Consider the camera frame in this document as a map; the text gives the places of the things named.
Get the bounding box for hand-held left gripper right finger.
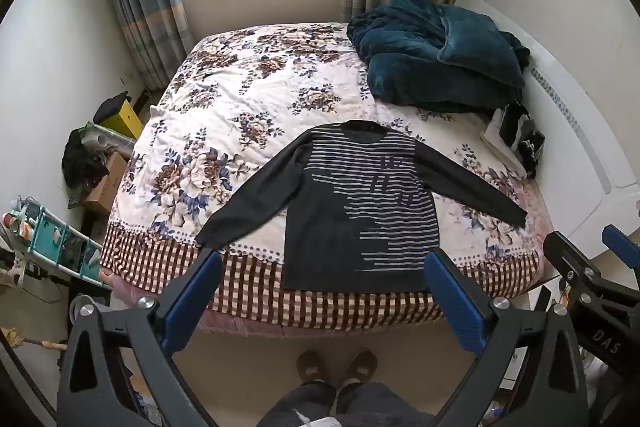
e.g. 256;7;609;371
424;249;588;427

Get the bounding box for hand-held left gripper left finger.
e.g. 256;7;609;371
57;249;223;427

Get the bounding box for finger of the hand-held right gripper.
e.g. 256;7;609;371
601;224;640;273
543;231;606;290

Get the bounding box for dark striped sweater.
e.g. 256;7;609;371
195;119;528;295

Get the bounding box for black clothes pile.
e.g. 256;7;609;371
497;102;546;178

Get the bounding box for pink mattress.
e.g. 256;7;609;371
100;269;451;345

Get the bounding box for brown slipper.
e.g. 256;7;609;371
297;351;329;384
344;350;379;384

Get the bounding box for white headboard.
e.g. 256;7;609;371
452;0;640;258

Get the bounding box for white folded cloth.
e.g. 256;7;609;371
481;109;526;158

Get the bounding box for cardboard box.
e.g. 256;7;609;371
82;152;130;214

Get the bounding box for teal storage rack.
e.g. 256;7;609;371
0;194;113;293

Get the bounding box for black bag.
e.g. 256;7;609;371
62;129;110;190

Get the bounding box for white plastic container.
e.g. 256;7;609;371
82;122;136;155

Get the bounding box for yellow box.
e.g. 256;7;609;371
100;99;143;140

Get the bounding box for floral bedspread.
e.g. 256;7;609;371
100;23;551;348

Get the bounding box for black cloth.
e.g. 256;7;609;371
93;92;132;122

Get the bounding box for teal plush blanket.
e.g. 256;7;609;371
346;0;531;114

